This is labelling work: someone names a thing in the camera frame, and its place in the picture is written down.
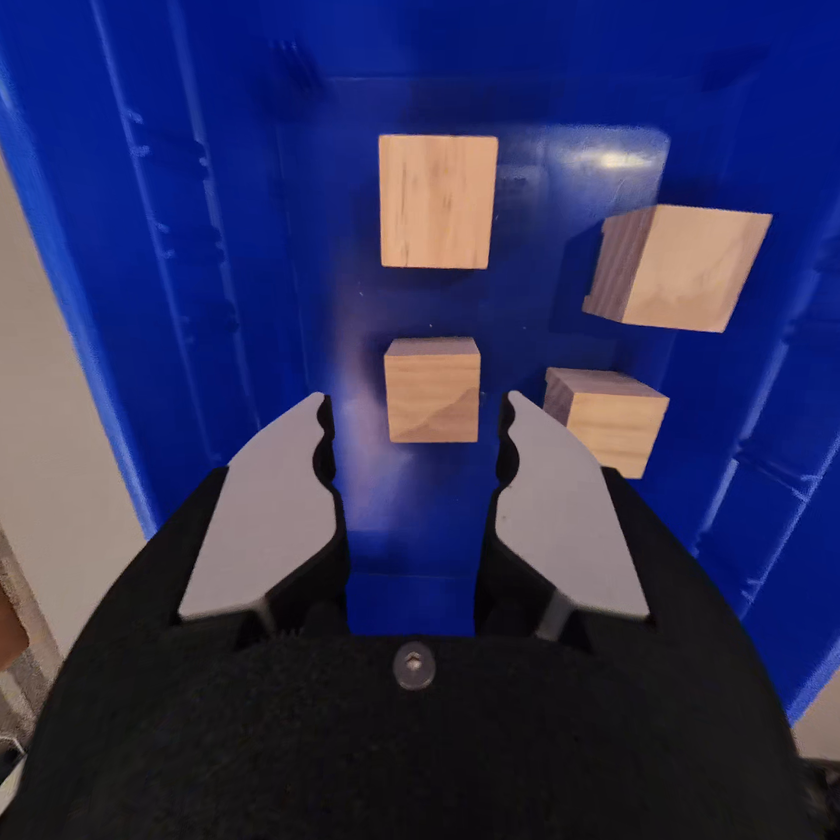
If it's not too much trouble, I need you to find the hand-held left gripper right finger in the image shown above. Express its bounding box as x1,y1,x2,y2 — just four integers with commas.
476,390,652,644

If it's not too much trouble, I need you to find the grey desk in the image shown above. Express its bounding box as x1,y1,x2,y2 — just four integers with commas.
0,147,840,765

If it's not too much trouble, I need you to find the blue plastic bin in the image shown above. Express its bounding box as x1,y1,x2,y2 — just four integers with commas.
0,0,840,726

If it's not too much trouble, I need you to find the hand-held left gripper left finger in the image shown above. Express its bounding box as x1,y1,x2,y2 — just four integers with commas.
177,391,352,634

